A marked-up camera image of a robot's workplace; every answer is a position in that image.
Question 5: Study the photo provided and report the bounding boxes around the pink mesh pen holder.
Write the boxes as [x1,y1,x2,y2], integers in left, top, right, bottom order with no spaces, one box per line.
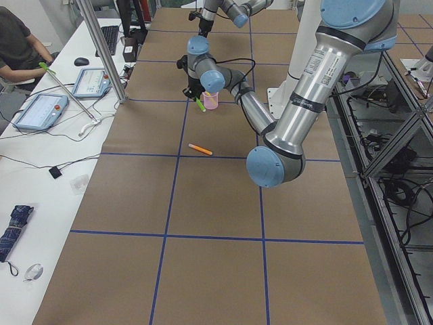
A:
[202,92,219,110]

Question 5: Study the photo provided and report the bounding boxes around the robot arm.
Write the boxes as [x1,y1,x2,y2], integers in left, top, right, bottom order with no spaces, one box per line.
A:
[198,0,273,37]
[177,1,400,188]

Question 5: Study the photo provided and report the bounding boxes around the black keyboard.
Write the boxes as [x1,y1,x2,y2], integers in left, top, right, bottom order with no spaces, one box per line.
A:
[101,25,119,56]

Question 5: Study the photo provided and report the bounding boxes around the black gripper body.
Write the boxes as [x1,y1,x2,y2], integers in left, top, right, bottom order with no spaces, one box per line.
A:
[183,77,204,99]
[199,18,213,37]

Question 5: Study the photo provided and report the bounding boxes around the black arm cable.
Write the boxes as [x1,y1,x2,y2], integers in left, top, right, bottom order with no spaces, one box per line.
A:
[214,58,256,99]

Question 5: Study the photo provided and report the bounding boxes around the near teach pendant tablet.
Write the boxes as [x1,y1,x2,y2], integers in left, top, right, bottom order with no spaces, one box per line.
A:
[12,93,69,131]

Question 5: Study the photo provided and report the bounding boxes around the far teach pendant tablet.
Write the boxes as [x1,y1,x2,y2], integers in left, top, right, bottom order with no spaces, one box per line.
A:
[72,68,111,100]

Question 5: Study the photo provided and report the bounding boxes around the orange highlighter pen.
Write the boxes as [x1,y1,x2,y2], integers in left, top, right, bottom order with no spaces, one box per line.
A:
[188,143,213,156]

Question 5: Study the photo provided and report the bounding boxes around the green tipped reacher stick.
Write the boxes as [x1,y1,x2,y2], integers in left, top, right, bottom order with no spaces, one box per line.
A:
[39,62,101,125]

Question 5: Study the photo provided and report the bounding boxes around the green highlighter pen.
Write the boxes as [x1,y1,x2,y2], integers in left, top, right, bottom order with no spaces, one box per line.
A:
[195,98,206,112]

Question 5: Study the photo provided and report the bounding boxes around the seated person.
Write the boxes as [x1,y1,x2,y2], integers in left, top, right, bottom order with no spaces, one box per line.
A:
[1,6,58,91]

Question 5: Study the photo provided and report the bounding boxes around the folded blue umbrella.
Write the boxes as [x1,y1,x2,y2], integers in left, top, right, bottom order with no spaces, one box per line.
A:
[1,205,35,263]

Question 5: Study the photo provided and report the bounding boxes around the teach pendant tablet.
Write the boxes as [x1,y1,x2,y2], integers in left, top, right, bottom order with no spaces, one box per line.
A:
[72,68,111,100]
[12,93,69,131]

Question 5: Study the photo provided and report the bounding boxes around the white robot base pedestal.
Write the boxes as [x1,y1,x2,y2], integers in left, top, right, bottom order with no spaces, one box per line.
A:
[267,0,321,119]

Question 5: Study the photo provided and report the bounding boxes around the black computer mouse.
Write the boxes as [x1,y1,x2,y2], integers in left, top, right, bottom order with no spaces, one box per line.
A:
[74,57,89,66]

